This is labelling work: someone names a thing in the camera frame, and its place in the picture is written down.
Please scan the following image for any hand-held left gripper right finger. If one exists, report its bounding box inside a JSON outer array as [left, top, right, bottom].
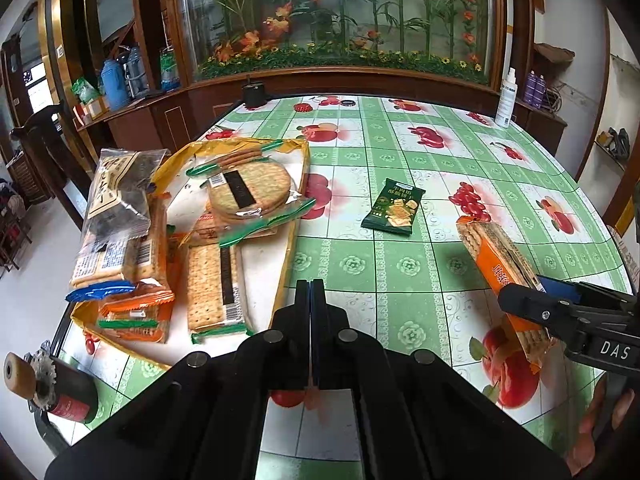
[[310, 279, 572, 480]]

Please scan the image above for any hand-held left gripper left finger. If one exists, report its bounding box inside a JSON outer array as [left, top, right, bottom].
[[45, 279, 311, 480]]

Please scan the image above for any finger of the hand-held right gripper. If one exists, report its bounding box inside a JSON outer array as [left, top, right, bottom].
[[537, 274, 640, 306], [497, 282, 598, 358]]

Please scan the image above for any yellow foil tray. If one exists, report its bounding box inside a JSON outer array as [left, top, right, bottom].
[[70, 136, 312, 372]]

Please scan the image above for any large orange cracker packet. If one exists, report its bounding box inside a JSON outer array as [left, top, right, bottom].
[[456, 216, 557, 375]]

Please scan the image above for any person's right hand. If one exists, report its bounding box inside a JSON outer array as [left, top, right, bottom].
[[564, 374, 637, 477]]

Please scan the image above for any long green-edged cracker packet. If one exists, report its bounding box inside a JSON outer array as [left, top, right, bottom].
[[186, 241, 255, 345]]

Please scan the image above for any flat orange cracker packet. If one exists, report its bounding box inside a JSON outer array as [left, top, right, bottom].
[[191, 211, 282, 248]]

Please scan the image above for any small dark green snack packet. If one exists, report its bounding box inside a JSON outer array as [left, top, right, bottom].
[[360, 178, 427, 237]]

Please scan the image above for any slim round cracker packet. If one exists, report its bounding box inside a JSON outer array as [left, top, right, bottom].
[[186, 139, 284, 177]]

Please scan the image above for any small orange snack packet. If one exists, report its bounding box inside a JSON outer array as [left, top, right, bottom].
[[96, 309, 172, 345]]

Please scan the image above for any white spray bottle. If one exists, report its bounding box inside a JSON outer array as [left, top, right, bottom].
[[494, 67, 519, 129]]

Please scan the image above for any black cup on table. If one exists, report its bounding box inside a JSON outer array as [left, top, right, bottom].
[[242, 76, 269, 110]]

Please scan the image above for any grey clear snack bag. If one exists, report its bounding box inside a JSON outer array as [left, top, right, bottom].
[[81, 146, 172, 243]]

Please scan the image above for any red black roller tool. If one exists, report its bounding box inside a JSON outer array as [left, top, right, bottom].
[[3, 349, 99, 425]]

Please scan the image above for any plastic water bottle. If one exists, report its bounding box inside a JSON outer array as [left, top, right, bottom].
[[159, 47, 181, 93]]

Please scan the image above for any cardboard box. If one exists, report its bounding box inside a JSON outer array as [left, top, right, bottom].
[[74, 97, 110, 125]]

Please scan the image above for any grey thermos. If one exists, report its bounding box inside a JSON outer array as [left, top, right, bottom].
[[125, 45, 149, 99]]

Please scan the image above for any blue thermos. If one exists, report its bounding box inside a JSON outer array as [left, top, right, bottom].
[[101, 58, 129, 112]]

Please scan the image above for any glass flower display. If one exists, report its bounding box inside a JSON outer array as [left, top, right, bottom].
[[177, 0, 498, 85]]

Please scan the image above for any wooden chair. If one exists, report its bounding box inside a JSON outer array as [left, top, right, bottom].
[[10, 104, 98, 233]]

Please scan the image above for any green bag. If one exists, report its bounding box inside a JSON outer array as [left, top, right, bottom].
[[71, 78, 102, 107]]

